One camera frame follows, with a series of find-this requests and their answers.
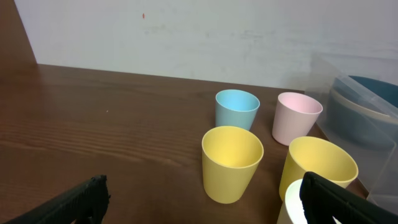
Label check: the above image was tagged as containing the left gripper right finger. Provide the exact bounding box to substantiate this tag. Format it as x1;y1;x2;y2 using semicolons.
299;172;397;224

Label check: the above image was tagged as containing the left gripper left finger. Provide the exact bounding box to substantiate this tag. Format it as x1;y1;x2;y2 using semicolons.
6;175;110;224

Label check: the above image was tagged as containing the dark blue bowl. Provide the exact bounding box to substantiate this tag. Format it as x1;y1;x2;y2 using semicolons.
326;94;397;151
333;75;397;111

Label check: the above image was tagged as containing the clear plastic storage container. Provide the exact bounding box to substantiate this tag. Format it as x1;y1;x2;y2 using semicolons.
305;53;397;213

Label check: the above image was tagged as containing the white plastic cup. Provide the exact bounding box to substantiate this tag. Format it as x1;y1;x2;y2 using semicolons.
276;179;343;224

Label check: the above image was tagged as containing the yellow cup on right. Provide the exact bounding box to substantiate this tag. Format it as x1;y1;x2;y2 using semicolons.
279;136;359;200

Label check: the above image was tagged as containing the yellow cup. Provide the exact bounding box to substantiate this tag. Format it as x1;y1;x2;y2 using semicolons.
201;126;264;204
279;136;359;200

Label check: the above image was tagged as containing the pink plastic cup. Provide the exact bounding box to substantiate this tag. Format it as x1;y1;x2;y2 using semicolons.
272;92;323;146

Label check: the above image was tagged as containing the yellow cup on left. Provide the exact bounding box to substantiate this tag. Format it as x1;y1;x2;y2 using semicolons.
201;126;264;204

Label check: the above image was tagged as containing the light blue plastic cup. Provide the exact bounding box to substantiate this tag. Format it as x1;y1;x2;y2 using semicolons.
215;89;261;131

